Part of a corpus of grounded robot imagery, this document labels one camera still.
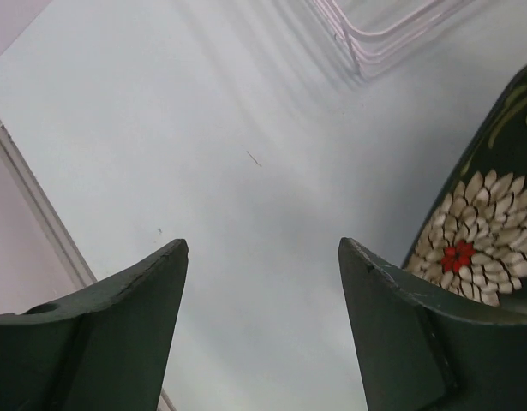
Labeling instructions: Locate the aluminium frame rail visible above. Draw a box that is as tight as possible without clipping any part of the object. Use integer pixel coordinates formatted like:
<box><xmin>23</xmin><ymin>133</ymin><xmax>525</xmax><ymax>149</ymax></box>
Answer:
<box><xmin>0</xmin><ymin>118</ymin><xmax>97</xmax><ymax>289</ymax></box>

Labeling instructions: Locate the clear wire dish rack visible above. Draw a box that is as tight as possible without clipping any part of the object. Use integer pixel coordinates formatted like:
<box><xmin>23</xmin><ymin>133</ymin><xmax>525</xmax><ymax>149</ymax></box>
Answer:
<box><xmin>314</xmin><ymin>1</ymin><xmax>473</xmax><ymax>80</ymax></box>

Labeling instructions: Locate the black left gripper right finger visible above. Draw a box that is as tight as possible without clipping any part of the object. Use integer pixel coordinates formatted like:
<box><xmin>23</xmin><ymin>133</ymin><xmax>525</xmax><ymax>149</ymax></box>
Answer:
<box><xmin>338</xmin><ymin>238</ymin><xmax>527</xmax><ymax>410</ymax></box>

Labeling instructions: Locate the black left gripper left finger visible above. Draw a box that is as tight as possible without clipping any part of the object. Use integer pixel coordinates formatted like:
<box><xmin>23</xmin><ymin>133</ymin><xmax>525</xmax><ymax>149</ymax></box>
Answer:
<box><xmin>0</xmin><ymin>240</ymin><xmax>189</xmax><ymax>410</ymax></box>

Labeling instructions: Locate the black floral square plate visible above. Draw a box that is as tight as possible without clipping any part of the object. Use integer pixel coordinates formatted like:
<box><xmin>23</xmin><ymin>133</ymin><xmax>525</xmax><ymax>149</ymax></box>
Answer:
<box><xmin>403</xmin><ymin>64</ymin><xmax>527</xmax><ymax>313</ymax></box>

